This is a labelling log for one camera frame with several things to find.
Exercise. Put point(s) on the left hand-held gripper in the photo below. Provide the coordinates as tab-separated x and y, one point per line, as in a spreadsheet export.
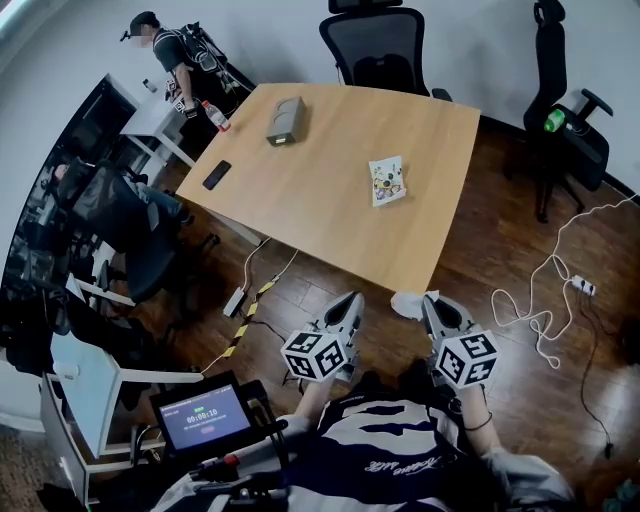
315	356

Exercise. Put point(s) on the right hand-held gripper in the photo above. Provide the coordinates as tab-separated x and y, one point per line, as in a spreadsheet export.
465	357

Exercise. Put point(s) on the white wet wipe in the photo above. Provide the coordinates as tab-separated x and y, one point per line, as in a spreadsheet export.
407	304

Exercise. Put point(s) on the printed wet wipe pack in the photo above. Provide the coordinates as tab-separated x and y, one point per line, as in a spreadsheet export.
387	180

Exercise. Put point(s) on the person's left forearm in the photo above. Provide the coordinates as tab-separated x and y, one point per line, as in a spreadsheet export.
312	400

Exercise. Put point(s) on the person's right forearm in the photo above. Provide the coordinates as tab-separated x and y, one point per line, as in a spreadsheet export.
482	432

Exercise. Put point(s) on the yellow black striped floor strip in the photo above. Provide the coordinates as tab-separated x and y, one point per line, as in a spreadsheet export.
248	320

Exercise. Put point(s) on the grey power adapter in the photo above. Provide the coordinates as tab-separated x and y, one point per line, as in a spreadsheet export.
234	302

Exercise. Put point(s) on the black wristband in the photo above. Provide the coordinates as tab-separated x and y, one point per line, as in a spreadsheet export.
477	426

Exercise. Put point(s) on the white power strip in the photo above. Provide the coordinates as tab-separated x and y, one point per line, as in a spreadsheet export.
583	285

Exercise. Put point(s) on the person's patterned shirt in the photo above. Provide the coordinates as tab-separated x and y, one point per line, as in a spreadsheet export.
380	450

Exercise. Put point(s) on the black tablet screen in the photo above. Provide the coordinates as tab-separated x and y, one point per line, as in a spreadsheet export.
207	417

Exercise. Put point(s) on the black phone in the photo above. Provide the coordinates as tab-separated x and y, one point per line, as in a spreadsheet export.
217	175

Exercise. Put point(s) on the grey box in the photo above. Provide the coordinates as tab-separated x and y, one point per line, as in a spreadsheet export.
286	120

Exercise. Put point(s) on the black office chair with armrests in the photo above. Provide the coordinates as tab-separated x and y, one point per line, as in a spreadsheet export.
565	145

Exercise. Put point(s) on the green bottle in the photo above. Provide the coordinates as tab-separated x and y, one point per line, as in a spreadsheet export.
554	120

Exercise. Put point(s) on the black swivel chair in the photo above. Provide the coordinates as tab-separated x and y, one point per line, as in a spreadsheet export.
135	240

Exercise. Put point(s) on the clear bottle with red label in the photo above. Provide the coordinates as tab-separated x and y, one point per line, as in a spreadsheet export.
216	116

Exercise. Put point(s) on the black mesh office chair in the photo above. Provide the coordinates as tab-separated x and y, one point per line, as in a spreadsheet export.
380	47

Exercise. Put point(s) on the white desk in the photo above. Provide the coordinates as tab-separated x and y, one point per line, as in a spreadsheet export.
150	120

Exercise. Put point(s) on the black chest mount rig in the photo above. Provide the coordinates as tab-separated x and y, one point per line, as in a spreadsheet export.
250	465

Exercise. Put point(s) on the white frame chair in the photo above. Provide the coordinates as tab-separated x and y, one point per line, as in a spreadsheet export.
92	385

